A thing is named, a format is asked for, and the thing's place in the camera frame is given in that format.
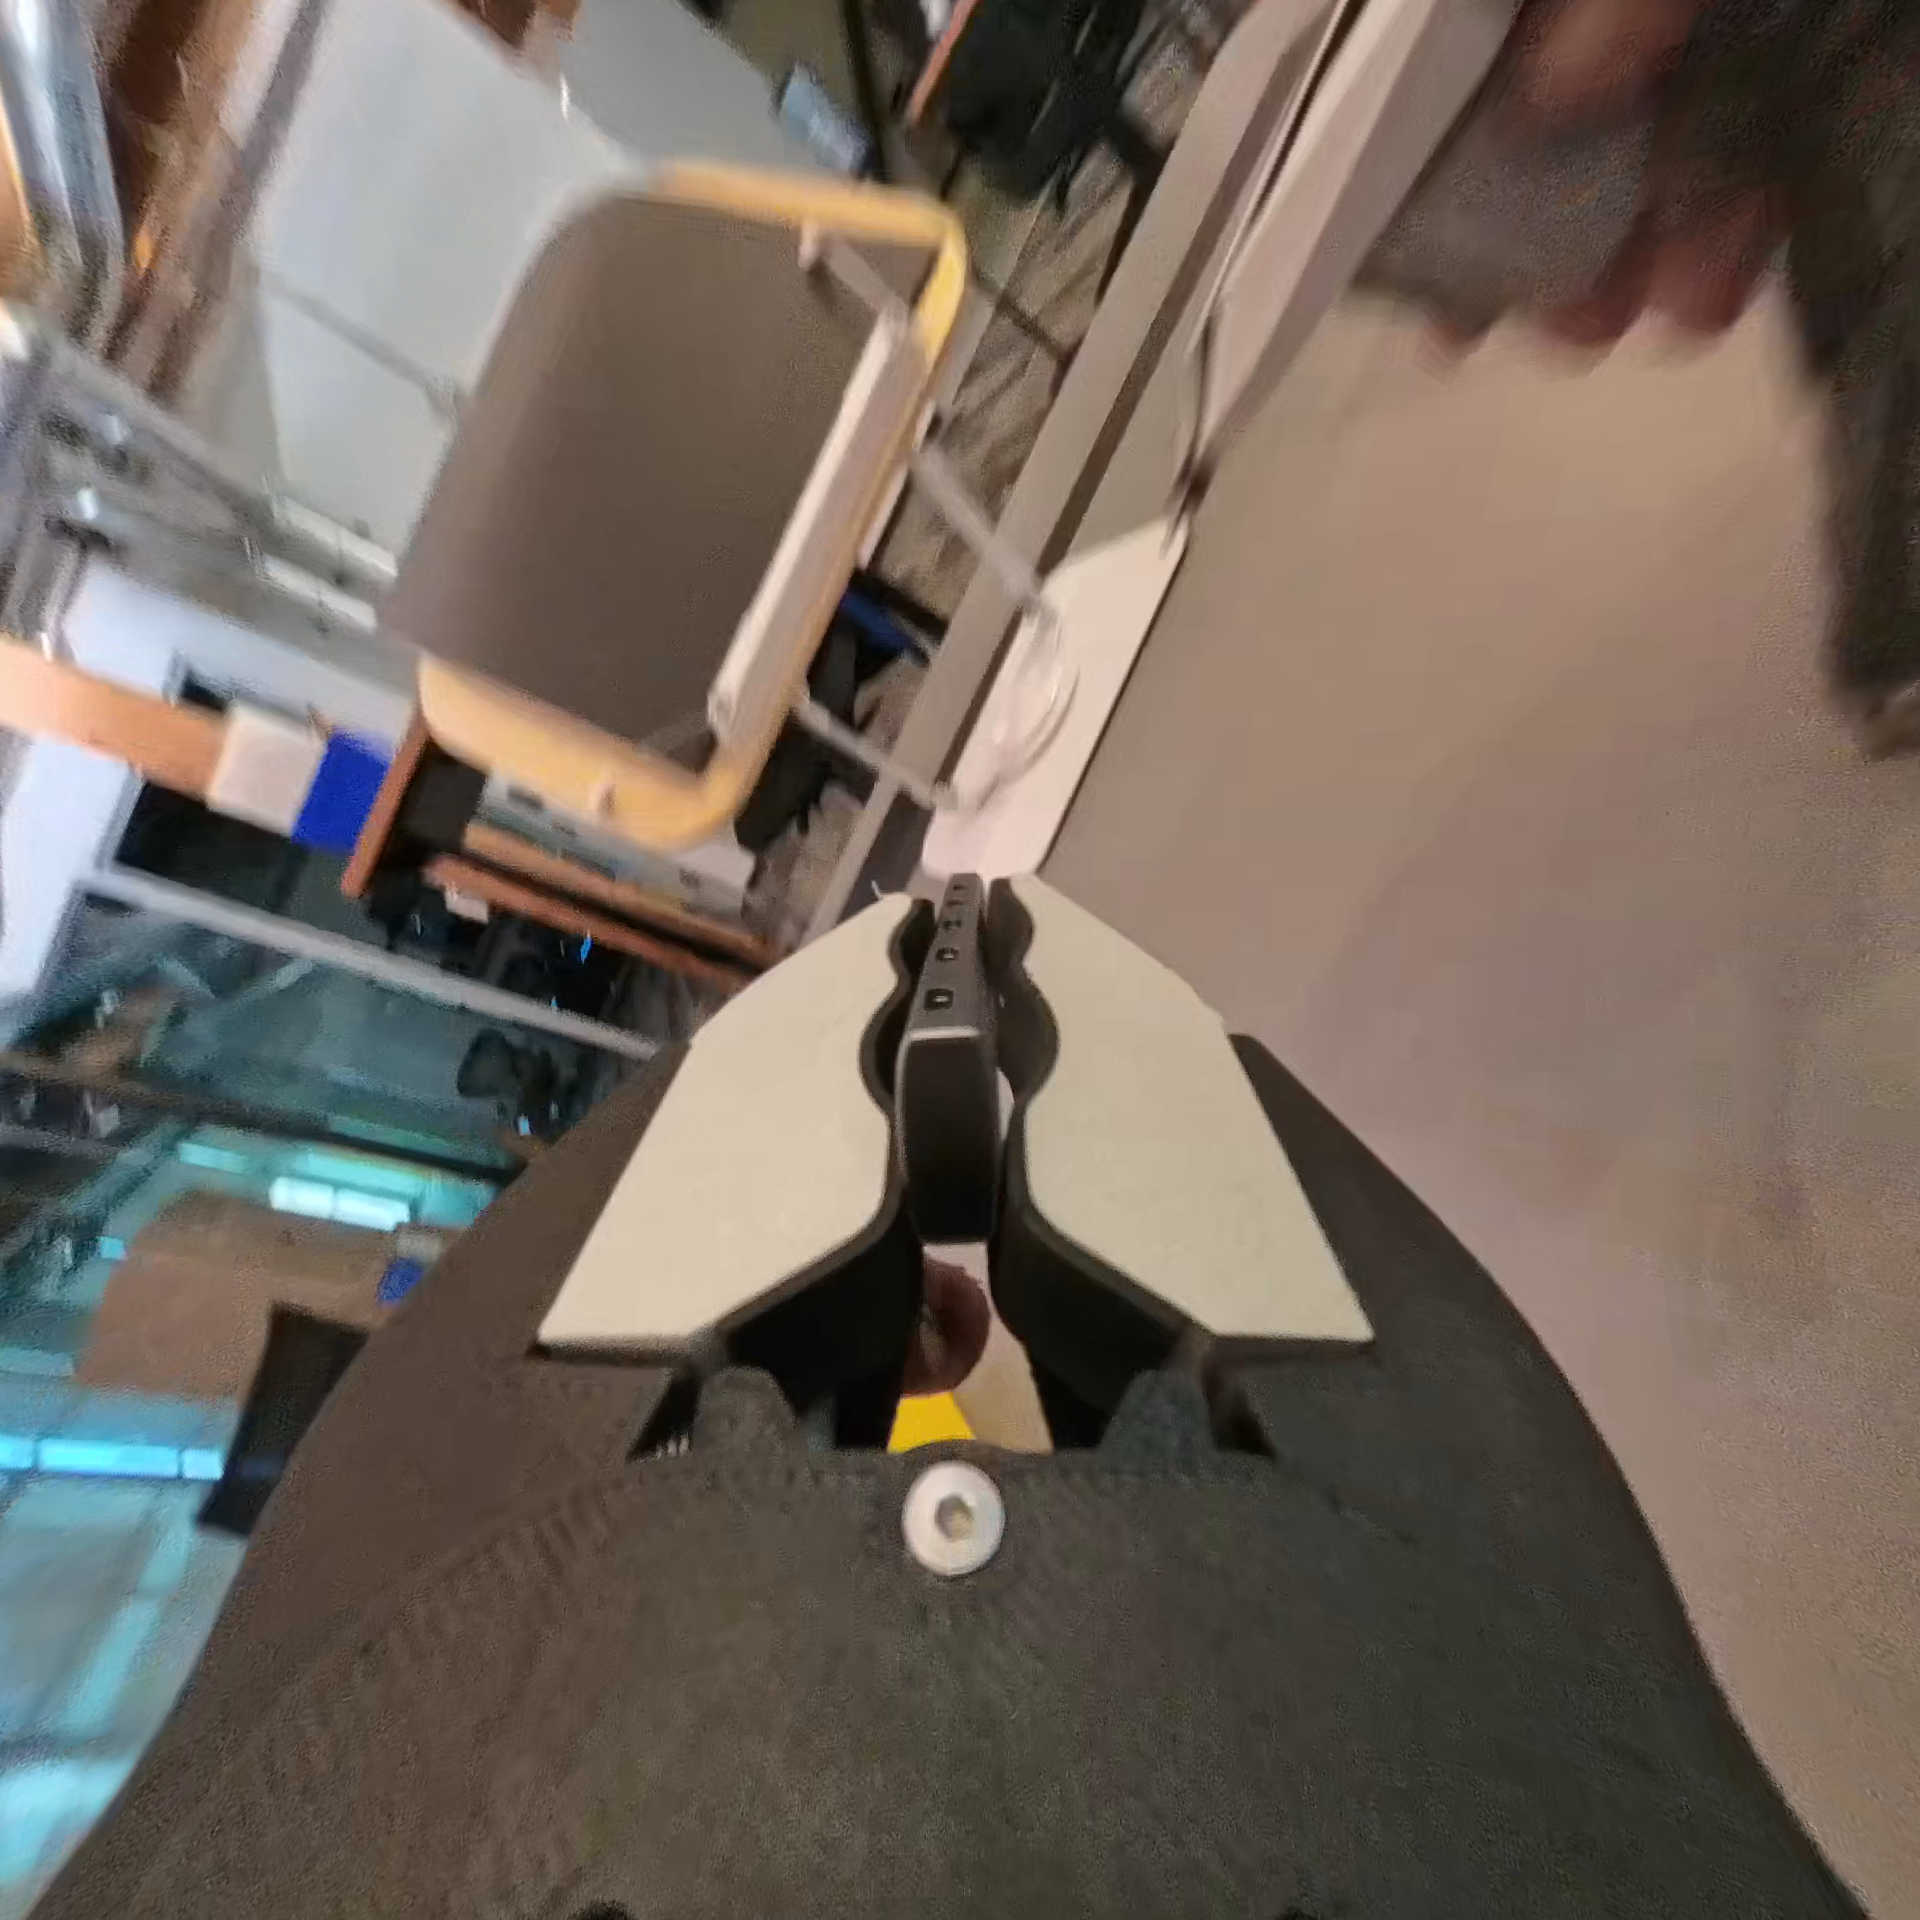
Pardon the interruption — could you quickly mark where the cardboard box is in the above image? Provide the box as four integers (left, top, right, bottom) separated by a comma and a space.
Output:
74, 1186, 451, 1397

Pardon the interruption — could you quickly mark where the grey usb hub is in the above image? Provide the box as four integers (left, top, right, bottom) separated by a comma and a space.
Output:
895, 878, 1010, 1248

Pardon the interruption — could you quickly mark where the white tablet stand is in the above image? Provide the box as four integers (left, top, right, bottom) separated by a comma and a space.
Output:
384, 157, 975, 854

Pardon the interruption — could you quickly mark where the black office chair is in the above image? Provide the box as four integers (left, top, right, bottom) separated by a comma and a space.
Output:
457, 1022, 570, 1106

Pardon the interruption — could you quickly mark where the blue box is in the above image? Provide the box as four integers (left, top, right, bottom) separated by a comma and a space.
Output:
294, 728, 400, 856

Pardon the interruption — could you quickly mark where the wooden topped desk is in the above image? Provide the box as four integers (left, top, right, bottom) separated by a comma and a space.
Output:
0, 631, 789, 991

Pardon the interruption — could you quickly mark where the white storage box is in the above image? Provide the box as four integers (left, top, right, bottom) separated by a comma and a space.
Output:
205, 706, 327, 835

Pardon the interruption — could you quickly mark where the person's right hand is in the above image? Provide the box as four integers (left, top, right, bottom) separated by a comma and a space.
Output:
1357, 0, 1838, 355

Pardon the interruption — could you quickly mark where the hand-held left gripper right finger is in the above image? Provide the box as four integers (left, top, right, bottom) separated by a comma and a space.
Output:
991, 873, 1378, 1403

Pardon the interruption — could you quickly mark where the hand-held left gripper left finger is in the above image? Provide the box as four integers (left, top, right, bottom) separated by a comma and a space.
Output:
534, 889, 927, 1405

